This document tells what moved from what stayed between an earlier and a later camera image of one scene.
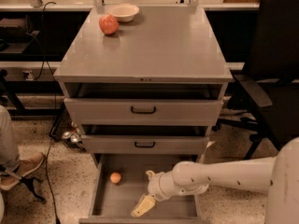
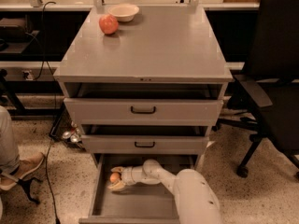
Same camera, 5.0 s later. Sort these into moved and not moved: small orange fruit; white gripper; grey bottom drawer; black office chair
Moved: white gripper
Not moved: grey bottom drawer; black office chair; small orange fruit
